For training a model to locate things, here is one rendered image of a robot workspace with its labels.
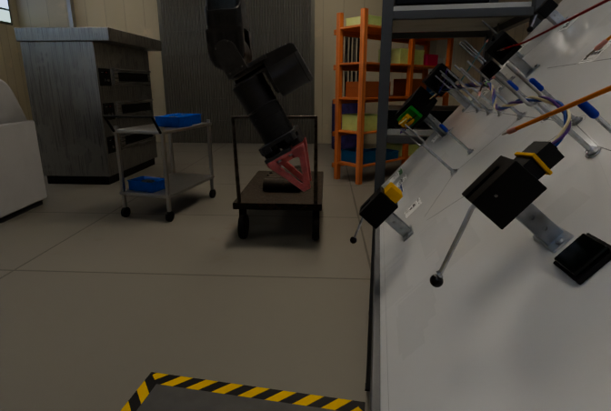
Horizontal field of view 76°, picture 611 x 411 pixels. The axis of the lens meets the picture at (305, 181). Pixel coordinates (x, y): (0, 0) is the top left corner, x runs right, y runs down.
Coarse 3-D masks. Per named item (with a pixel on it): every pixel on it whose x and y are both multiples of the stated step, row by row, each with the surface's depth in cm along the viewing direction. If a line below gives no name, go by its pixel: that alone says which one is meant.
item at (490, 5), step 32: (384, 0) 124; (544, 0) 116; (384, 32) 126; (416, 32) 175; (448, 32) 173; (480, 32) 170; (384, 64) 128; (384, 96) 131; (384, 128) 133; (416, 128) 139; (384, 160) 136
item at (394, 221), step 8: (376, 192) 75; (384, 192) 74; (368, 200) 76; (376, 200) 73; (384, 200) 73; (360, 208) 77; (368, 208) 74; (376, 208) 74; (384, 208) 73; (392, 208) 73; (368, 216) 74; (376, 216) 74; (384, 216) 74; (392, 216) 75; (360, 224) 77; (376, 224) 74; (392, 224) 75; (400, 224) 75; (400, 232) 75; (408, 232) 75; (352, 240) 78
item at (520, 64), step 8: (504, 32) 82; (496, 40) 83; (504, 40) 82; (512, 40) 82; (488, 48) 84; (496, 48) 86; (512, 48) 83; (496, 56) 84; (504, 56) 84; (512, 56) 87; (520, 64) 87; (536, 64) 85; (528, 72) 86
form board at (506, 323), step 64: (576, 0) 98; (512, 64) 105; (448, 128) 112; (576, 128) 51; (448, 192) 74; (576, 192) 41; (384, 256) 78; (512, 256) 43; (384, 320) 57; (448, 320) 44; (512, 320) 36; (576, 320) 30; (384, 384) 45; (448, 384) 36; (512, 384) 31; (576, 384) 26
